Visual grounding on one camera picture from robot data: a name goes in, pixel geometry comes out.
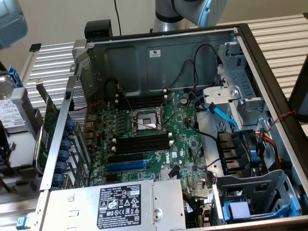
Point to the blue round slot latch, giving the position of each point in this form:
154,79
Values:
58,179
61,167
70,125
64,155
66,144

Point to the open grey PC case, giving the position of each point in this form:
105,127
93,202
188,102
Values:
125,62

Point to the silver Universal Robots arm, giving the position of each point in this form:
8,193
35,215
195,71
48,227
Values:
173,14

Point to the green Dell motherboard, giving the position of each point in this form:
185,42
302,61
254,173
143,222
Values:
192,144

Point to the long black expansion slot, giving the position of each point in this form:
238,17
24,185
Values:
126,157

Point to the blue expansion slot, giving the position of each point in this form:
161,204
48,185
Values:
126,166

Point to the blue plastic fan clip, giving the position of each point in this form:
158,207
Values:
254,156

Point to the blue plastic release tab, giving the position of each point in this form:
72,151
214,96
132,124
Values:
22,223

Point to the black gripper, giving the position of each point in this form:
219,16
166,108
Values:
4,144

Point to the short black expansion slot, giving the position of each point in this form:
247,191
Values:
111,178

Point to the silver power supply unit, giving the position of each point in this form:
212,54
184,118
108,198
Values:
72,209

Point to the black box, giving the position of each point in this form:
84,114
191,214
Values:
98,29

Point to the silver chipset heatsink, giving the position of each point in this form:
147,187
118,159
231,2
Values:
164,175

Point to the large grey disk cage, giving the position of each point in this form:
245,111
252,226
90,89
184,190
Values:
252,183

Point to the grey metal disk bay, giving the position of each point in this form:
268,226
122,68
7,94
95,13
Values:
247,106

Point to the blue hard disk rail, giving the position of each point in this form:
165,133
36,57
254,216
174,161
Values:
15,74

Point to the dark brown panel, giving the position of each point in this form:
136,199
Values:
300,96

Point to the green graphics card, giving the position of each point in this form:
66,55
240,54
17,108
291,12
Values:
49,120

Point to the silver CPU socket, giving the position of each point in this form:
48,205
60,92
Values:
146,120

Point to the round coin cell battery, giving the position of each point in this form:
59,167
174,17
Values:
184,100

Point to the blue plastic disk bracket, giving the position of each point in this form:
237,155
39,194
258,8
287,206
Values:
238,209

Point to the thin steel locking lever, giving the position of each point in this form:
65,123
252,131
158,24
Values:
171,119
167,100

